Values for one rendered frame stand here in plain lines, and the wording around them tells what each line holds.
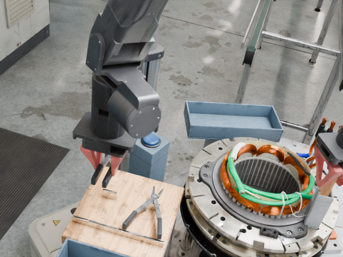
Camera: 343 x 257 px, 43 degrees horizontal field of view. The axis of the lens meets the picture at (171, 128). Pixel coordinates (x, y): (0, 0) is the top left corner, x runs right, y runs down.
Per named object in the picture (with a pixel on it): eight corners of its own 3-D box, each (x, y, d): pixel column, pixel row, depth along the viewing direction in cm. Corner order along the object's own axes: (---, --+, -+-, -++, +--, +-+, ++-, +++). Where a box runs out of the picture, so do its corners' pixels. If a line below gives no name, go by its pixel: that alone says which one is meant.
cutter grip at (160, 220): (161, 239, 81) (162, 234, 80) (156, 239, 81) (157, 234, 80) (161, 222, 84) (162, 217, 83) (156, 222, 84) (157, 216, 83)
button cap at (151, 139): (162, 140, 109) (162, 137, 109) (151, 148, 107) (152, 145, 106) (149, 133, 111) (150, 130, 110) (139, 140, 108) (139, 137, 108)
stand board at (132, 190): (158, 272, 80) (160, 264, 78) (61, 243, 82) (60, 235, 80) (182, 195, 95) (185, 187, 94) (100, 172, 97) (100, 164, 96)
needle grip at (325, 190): (327, 199, 82) (340, 177, 78) (320, 200, 81) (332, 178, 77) (323, 193, 83) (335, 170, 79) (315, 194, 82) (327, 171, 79)
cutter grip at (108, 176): (105, 188, 76) (106, 182, 75) (101, 187, 76) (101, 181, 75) (114, 173, 79) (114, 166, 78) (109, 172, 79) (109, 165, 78)
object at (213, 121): (248, 176, 141) (273, 105, 123) (256, 202, 132) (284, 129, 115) (172, 174, 137) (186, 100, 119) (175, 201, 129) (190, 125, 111)
